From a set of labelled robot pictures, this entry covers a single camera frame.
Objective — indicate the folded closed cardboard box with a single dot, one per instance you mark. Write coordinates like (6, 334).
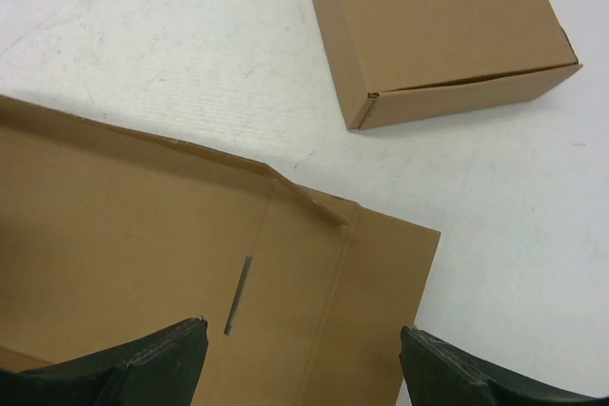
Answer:
(396, 61)

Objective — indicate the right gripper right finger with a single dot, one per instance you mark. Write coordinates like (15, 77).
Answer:
(438, 373)

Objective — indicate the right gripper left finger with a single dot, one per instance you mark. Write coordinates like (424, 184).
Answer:
(162, 368)

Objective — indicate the cardboard box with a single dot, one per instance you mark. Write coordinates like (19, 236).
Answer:
(396, 61)
(109, 234)

